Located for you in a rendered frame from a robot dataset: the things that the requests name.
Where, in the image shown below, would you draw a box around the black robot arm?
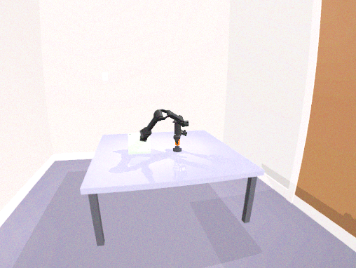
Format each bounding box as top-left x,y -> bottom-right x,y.
139,109 -> 189,142

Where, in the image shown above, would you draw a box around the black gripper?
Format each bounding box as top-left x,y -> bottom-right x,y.
173,128 -> 181,145

